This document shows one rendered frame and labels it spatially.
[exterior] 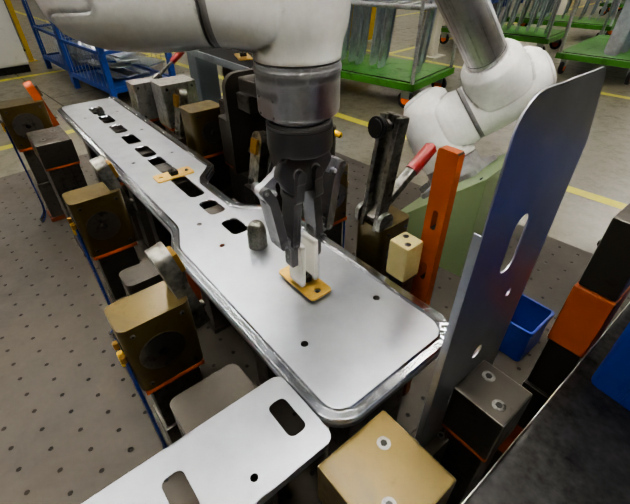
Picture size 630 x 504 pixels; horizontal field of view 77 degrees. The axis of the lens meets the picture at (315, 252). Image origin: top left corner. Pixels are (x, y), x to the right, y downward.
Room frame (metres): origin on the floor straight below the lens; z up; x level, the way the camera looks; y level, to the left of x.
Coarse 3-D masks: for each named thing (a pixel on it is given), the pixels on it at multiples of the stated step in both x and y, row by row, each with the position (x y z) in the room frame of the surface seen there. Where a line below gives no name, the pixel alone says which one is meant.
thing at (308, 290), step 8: (280, 272) 0.46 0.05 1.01; (288, 272) 0.46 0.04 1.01; (288, 280) 0.44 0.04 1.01; (312, 280) 0.44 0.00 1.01; (320, 280) 0.44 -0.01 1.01; (296, 288) 0.43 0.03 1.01; (304, 288) 0.42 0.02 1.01; (312, 288) 0.42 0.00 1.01; (320, 288) 0.42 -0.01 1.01; (328, 288) 0.42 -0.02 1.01; (312, 296) 0.41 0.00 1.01; (320, 296) 0.41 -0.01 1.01
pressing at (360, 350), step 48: (96, 144) 0.98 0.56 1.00; (144, 144) 0.98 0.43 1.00; (144, 192) 0.73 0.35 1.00; (192, 240) 0.55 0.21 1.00; (240, 240) 0.55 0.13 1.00; (240, 288) 0.43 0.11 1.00; (288, 288) 0.43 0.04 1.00; (336, 288) 0.43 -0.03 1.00; (384, 288) 0.43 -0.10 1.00; (288, 336) 0.34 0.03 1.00; (336, 336) 0.34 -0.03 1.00; (384, 336) 0.34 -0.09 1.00; (432, 336) 0.34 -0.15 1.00; (336, 384) 0.27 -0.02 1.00; (384, 384) 0.27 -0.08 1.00
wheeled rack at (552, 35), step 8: (560, 0) 6.82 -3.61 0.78; (504, 24) 8.22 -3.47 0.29; (552, 24) 6.82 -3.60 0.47; (448, 32) 7.93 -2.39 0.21; (504, 32) 7.36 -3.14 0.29; (512, 32) 7.36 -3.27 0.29; (520, 32) 7.35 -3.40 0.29; (528, 32) 7.35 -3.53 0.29; (536, 32) 7.34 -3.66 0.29; (552, 32) 7.33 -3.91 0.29; (560, 32) 7.34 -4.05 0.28; (440, 40) 8.10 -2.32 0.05; (448, 40) 8.03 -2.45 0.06; (520, 40) 7.07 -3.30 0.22; (528, 40) 6.99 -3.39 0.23; (536, 40) 6.91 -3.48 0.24; (544, 40) 6.83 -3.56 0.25; (552, 40) 6.94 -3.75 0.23; (560, 40) 7.47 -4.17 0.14; (544, 48) 6.88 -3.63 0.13; (552, 48) 7.52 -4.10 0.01
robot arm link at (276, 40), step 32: (224, 0) 0.39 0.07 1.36; (256, 0) 0.39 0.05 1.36; (288, 0) 0.39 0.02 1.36; (320, 0) 0.39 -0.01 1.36; (224, 32) 0.40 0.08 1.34; (256, 32) 0.40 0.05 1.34; (288, 32) 0.39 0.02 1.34; (320, 32) 0.40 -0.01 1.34; (288, 64) 0.40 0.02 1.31; (320, 64) 0.40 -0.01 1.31
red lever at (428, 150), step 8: (432, 144) 0.60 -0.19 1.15; (424, 152) 0.59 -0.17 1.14; (432, 152) 0.59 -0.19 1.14; (416, 160) 0.58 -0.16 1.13; (424, 160) 0.58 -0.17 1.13; (408, 168) 0.58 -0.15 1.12; (416, 168) 0.57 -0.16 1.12; (400, 176) 0.57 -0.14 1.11; (408, 176) 0.56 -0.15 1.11; (400, 184) 0.56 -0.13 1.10; (400, 192) 0.55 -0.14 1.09; (392, 200) 0.54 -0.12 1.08; (376, 208) 0.53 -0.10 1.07; (368, 216) 0.53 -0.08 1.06
